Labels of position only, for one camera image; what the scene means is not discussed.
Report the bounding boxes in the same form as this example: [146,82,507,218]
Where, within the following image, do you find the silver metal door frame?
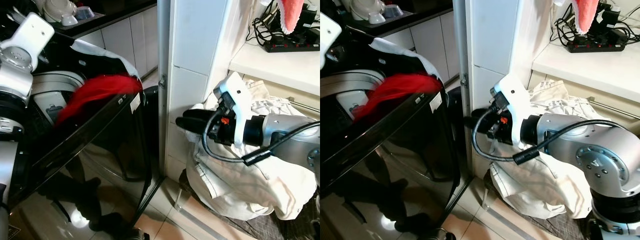
[157,0,172,177]
[452,0,474,177]

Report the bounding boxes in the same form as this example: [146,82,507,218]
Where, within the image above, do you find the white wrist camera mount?
[213,71,262,151]
[320,12,337,71]
[0,12,55,71]
[490,73,537,149]

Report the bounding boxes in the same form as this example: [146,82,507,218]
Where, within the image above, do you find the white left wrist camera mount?
[320,12,337,71]
[0,12,55,71]

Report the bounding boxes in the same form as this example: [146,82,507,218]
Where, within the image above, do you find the cream white garment pile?
[489,80,622,221]
[186,80,321,222]

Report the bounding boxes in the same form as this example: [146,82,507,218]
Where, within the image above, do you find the grey washing machine tub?
[29,70,87,127]
[320,70,387,121]

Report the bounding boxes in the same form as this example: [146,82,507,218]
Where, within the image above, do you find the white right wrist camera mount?
[213,71,262,151]
[490,73,537,149]

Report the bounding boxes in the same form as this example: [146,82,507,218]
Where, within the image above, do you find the black power strip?
[263,37,321,54]
[566,40,627,54]

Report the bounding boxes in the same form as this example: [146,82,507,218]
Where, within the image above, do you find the white cloth on washer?
[70,39,142,81]
[369,37,442,79]

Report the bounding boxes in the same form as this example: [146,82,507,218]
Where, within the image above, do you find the silver cabinet handle bar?
[272,94,321,115]
[587,96,640,120]

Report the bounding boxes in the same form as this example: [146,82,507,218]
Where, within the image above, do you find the black glossy washer lid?
[320,29,472,237]
[9,39,162,237]

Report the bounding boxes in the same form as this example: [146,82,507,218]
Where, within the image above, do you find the tangled black power cords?
[550,0,633,48]
[250,0,321,51]

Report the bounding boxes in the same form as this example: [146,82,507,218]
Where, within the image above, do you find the pink scalloped hanging cloth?
[276,0,306,35]
[569,0,602,35]

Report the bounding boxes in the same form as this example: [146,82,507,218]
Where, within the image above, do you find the red cloth garment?
[352,72,444,122]
[54,73,144,127]

